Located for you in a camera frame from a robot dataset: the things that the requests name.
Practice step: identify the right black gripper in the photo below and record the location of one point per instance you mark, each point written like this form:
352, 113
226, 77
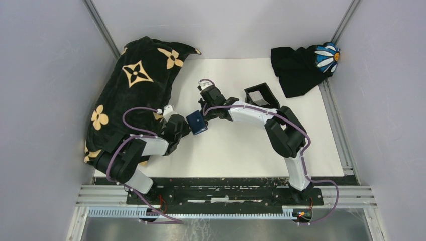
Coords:
203, 102

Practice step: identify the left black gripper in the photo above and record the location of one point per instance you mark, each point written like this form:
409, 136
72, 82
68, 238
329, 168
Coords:
187, 128

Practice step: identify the blue leather card holder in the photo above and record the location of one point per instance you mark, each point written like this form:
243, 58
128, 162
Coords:
197, 123

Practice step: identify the black card tray stand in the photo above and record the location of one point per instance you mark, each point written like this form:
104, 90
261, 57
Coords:
266, 92

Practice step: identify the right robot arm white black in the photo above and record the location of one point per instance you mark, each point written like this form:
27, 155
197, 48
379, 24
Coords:
286, 134

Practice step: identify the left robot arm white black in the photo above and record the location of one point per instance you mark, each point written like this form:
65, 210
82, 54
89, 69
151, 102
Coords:
123, 153

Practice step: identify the stack of credit cards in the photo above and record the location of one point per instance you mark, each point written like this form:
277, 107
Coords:
257, 98

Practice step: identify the black blanket with beige flowers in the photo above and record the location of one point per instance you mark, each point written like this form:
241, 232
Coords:
141, 83

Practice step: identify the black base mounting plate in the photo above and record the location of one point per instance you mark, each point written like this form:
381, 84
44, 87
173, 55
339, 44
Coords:
225, 200

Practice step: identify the black cloth with blue flower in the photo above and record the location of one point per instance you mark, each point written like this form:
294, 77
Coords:
300, 70

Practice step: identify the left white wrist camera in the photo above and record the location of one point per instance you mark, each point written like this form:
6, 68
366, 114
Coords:
166, 113

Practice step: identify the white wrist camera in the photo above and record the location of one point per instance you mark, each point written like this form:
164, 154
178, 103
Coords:
166, 113
205, 83

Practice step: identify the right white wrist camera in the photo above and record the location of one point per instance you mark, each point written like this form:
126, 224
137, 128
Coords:
205, 83

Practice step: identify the aluminium frame rails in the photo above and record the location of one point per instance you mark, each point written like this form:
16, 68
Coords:
348, 213

